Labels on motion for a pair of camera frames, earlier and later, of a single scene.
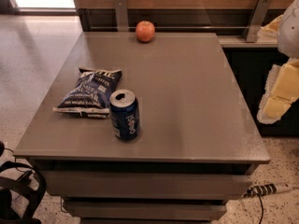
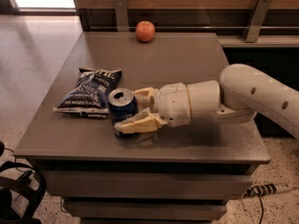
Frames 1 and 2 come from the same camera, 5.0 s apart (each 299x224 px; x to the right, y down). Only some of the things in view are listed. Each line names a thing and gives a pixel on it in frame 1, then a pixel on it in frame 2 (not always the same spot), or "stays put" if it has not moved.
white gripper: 290,32 -> 172,103
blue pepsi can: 125,114 stays put
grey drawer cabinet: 198,141 stays put
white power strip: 268,189 stays put
